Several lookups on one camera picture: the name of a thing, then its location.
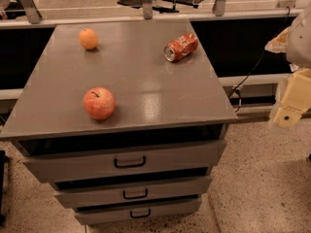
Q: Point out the red apple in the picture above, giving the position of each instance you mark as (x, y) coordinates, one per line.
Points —
(99, 103)

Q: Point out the red soda can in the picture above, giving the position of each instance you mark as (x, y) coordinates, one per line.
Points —
(180, 47)

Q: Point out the bottom grey drawer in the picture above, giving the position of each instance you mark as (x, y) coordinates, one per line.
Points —
(139, 211)

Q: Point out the orange fruit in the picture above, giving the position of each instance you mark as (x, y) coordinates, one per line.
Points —
(88, 39)

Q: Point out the grey drawer cabinet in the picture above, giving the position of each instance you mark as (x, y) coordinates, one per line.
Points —
(157, 102)

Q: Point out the grey metal railing frame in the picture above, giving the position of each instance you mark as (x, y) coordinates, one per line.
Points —
(48, 13)

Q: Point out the middle grey drawer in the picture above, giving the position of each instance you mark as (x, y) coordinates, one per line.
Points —
(132, 192)

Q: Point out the grey drawer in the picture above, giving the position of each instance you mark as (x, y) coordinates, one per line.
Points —
(94, 164)
(139, 211)
(132, 192)

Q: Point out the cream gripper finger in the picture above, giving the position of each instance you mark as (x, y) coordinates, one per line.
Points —
(279, 43)
(294, 99)

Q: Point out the top grey drawer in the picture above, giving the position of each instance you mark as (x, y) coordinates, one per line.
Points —
(94, 164)

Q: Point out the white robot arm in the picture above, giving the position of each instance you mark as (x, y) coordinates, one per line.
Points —
(298, 51)

